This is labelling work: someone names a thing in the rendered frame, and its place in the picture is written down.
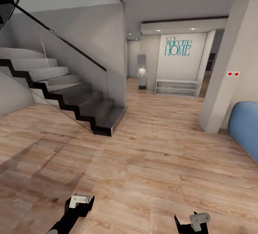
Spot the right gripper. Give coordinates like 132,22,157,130
174,216,209,234

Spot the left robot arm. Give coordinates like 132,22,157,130
46,194,95,234

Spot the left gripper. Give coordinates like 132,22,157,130
63,196,95,226

